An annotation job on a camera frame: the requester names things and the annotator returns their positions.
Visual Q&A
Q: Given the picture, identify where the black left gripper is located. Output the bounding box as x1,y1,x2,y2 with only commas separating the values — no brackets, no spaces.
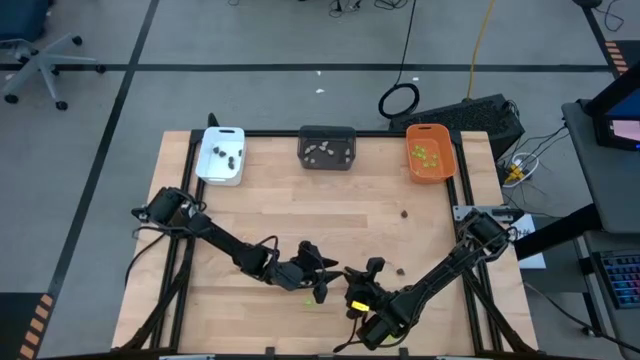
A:
264,239,346,305

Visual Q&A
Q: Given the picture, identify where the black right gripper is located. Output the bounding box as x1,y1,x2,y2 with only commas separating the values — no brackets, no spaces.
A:
343,256,402,327

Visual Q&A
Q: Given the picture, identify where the dark grey translucent bin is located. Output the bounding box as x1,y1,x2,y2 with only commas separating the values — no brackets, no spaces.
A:
297,124,357,171

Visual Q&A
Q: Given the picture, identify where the orange plastic bin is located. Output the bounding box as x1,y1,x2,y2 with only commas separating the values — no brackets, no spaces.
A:
405,123,458,184

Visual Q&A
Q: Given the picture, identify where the white plastic bin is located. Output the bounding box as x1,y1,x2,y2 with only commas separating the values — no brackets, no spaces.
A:
194,126,247,188

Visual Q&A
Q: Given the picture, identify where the white paper sheet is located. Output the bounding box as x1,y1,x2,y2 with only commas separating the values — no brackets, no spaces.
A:
509,215,547,270

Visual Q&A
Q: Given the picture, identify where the black computer tower case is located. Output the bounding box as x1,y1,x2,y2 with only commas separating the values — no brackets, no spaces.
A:
388,93,526,161

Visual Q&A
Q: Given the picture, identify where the backlit keyboard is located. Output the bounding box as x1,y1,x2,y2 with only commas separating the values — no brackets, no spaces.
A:
597,249,640,309

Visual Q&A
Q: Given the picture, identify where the grey desk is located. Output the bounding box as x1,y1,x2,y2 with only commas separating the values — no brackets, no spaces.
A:
514,98,640,360

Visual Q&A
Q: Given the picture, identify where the black monitor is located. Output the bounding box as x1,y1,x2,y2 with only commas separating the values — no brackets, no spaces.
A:
583,62,640,151

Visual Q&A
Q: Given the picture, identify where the grey office chair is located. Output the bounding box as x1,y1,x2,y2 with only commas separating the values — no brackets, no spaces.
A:
0,33,107,111

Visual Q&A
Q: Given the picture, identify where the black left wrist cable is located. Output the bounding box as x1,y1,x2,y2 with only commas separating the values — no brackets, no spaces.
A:
254,234,281,261

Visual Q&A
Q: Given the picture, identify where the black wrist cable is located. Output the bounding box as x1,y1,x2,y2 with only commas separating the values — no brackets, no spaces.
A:
332,319,366,354
254,234,281,261

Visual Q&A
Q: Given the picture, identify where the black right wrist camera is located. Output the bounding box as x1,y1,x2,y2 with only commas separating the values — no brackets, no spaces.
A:
357,317,399,352

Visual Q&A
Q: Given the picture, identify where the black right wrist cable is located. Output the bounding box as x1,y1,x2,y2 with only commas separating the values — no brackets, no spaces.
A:
332,319,366,354

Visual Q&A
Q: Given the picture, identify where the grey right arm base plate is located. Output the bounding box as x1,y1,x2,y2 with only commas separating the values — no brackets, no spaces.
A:
452,205,525,224

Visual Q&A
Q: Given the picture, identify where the black coiled cable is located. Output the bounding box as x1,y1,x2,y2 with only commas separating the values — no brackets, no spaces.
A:
377,0,421,120

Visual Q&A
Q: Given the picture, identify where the white power cable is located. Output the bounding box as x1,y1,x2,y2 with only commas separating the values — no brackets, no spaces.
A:
499,151,541,189

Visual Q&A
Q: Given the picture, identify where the yellow cable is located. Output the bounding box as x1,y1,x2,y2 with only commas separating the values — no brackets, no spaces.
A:
465,0,497,100

